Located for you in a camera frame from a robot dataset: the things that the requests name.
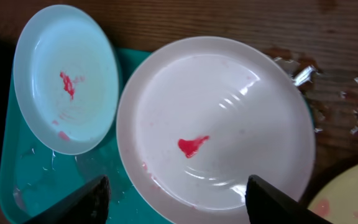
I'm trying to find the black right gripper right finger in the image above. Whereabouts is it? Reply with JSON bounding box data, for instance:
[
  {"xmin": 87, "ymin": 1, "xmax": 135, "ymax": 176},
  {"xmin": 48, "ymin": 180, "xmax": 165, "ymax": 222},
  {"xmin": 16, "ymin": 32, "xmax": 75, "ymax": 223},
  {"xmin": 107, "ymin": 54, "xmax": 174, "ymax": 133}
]
[{"xmin": 245, "ymin": 175, "xmax": 331, "ymax": 224}]

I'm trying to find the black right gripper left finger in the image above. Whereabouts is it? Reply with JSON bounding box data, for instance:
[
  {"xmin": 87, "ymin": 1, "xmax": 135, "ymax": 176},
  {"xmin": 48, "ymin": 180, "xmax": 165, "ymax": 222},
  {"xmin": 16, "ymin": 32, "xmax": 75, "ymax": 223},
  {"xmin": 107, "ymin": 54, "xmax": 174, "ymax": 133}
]
[{"xmin": 25, "ymin": 175, "xmax": 111, "ymax": 224}]

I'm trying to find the yellow-green plate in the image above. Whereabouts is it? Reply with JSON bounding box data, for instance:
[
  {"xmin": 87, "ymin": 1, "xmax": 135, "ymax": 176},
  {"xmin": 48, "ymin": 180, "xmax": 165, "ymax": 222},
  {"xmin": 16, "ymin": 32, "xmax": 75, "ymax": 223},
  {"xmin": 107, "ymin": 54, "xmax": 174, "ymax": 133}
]
[{"xmin": 308, "ymin": 165, "xmax": 358, "ymax": 224}]

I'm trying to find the light blue plate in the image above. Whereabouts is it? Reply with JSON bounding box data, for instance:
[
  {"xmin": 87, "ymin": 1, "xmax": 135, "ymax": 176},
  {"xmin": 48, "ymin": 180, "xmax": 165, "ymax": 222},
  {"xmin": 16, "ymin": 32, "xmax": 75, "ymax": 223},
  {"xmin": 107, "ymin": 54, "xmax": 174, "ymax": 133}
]
[{"xmin": 12, "ymin": 4, "xmax": 121, "ymax": 155}]

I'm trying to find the teal plastic tray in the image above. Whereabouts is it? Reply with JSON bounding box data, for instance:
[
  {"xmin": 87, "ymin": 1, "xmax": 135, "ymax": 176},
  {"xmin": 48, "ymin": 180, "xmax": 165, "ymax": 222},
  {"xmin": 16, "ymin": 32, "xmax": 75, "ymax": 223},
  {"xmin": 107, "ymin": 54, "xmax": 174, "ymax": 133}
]
[{"xmin": 0, "ymin": 47, "xmax": 173, "ymax": 224}]

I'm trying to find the white plate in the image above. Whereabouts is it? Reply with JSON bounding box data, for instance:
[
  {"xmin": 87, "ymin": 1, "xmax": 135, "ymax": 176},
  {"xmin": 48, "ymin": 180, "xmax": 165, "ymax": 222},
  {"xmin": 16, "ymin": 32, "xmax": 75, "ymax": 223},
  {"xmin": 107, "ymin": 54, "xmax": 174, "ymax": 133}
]
[{"xmin": 116, "ymin": 37, "xmax": 316, "ymax": 223}]

